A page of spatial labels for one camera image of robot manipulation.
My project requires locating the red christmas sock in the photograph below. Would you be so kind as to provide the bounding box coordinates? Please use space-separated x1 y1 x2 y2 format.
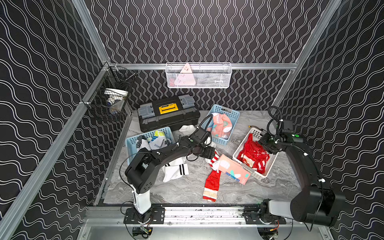
237 134 270 174

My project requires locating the plain white sock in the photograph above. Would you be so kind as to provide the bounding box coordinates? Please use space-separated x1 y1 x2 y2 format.
179 125 196 136

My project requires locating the pink sock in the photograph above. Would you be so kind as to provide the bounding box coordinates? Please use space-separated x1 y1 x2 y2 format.
207 113 233 140
213 155 251 185

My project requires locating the red white striped sock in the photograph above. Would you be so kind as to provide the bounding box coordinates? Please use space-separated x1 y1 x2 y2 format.
203 151 221 202

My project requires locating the white neon yellow sock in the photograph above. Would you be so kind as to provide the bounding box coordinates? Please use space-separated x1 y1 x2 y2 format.
136 131 172 151

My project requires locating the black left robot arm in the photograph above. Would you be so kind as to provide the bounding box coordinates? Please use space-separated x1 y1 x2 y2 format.
125 128 215 217

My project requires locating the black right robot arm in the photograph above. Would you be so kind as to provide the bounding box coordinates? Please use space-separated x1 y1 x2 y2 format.
259 119 346 227

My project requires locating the white perforated basket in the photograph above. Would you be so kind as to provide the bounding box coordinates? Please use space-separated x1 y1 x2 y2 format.
233 126 278 180

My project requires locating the light blue right basket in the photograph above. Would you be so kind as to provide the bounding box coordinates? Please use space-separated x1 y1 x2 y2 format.
202 104 240 146

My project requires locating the light blue basket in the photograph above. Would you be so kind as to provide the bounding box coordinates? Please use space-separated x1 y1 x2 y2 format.
126 127 176 165
202 104 240 146

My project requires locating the light blue left basket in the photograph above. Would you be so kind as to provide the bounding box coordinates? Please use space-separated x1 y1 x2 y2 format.
126 127 176 165

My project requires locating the black plastic toolbox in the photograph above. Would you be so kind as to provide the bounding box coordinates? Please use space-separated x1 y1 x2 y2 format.
138 95 201 133

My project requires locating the pink triangle card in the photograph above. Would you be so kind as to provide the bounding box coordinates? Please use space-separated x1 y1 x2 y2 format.
174 63 197 87

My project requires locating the clear wall-mounted bin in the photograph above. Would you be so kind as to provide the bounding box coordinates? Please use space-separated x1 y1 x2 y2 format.
165 62 233 89

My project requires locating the black wire wall basket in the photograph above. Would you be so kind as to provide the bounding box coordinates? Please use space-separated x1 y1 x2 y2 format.
85 67 138 122

